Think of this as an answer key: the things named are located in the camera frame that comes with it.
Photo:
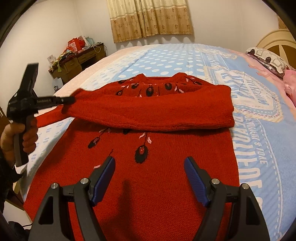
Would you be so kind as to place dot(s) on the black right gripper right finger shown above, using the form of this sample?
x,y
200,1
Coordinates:
x,y
245,218

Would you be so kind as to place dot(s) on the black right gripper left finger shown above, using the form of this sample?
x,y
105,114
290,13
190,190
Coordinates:
x,y
52,221

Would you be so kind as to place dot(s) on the red knitted sweater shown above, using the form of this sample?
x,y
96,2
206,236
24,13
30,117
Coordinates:
x,y
149,196

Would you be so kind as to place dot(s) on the person's left hand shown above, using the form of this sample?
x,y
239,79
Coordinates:
x,y
29,139

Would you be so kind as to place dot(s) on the dark wooden dresser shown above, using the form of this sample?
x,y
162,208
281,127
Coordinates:
x,y
73,64

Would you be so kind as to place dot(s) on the blue polka-dot bed blanket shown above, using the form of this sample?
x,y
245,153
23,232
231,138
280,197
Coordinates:
x,y
264,151

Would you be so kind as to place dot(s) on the red gift bag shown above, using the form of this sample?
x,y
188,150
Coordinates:
x,y
76,45

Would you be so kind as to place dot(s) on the beige window curtain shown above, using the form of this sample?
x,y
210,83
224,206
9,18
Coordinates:
x,y
132,19

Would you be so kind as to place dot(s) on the pink satin pillow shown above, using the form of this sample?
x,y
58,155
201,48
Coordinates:
x,y
289,81

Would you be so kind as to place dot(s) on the patterned white dark pillow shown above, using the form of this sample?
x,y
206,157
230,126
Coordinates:
x,y
271,61

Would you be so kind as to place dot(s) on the cream wooden headboard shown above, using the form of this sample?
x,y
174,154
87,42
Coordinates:
x,y
282,43

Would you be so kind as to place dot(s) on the beige curtain by headboard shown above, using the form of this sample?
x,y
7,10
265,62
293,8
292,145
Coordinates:
x,y
281,24

